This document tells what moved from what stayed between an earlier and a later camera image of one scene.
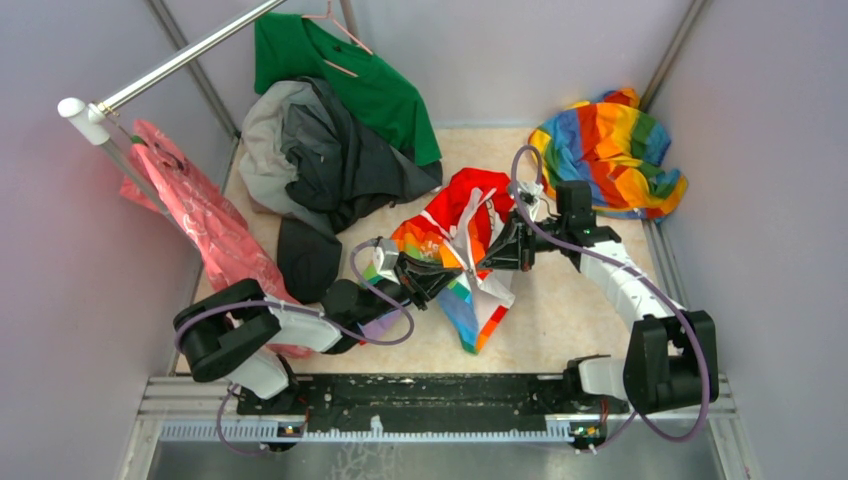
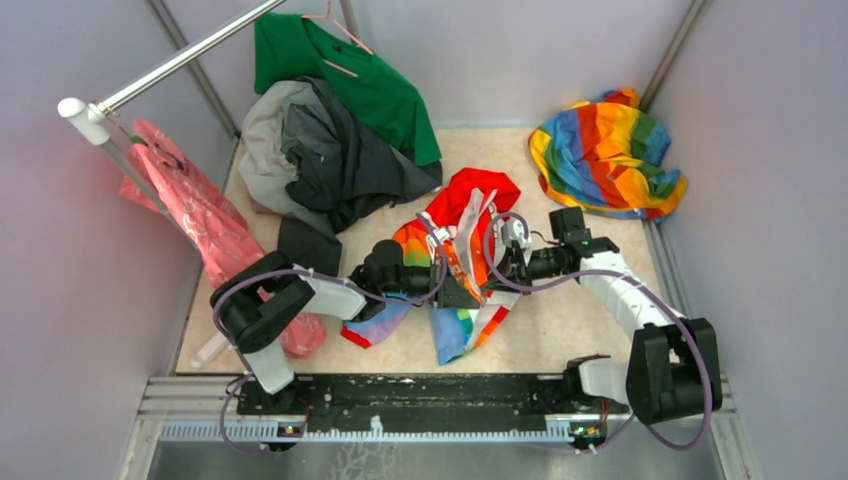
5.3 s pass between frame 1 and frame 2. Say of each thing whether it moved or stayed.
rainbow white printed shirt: moved
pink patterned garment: stayed
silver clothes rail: stayed
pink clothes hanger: stayed
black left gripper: moved
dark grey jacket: stayed
